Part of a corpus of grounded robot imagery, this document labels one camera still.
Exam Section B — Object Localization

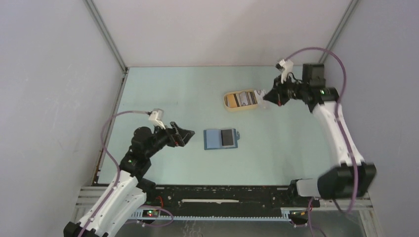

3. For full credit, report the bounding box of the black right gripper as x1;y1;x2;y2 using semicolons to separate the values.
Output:
263;73;308;107

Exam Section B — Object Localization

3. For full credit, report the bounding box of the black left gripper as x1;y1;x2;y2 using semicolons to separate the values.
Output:
145;121;194;158

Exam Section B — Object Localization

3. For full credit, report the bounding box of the white grey card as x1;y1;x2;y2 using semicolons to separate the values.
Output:
253;89;266;104

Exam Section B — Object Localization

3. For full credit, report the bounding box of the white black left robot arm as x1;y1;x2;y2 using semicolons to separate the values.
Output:
63;122;195;237

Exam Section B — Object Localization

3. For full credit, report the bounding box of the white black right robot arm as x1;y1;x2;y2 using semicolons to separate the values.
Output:
263;60;377;206

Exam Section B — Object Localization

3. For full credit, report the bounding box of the stack of cards in tray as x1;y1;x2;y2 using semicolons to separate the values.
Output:
237;91;257;106

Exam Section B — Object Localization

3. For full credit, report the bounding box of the orange card with black stripe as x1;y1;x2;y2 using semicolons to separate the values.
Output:
226;93;240;108

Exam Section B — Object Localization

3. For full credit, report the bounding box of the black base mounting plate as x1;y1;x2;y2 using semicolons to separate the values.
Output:
145;185;320;218

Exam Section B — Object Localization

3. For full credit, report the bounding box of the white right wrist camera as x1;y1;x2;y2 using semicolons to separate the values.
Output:
276;59;293;84

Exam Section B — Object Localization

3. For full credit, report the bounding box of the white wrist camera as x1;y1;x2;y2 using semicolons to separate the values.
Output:
148;109;166;129
276;59;293;84

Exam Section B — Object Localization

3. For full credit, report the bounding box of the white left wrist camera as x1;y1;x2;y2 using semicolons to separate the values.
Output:
148;109;166;129

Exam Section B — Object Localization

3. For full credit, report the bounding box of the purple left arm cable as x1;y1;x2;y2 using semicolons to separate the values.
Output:
75;110;174;237

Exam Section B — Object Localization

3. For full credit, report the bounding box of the aluminium frame rail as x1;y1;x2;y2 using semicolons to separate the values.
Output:
76;185;373;210

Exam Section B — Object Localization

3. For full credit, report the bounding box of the grey cable duct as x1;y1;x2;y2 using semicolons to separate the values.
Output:
127;209;307;221

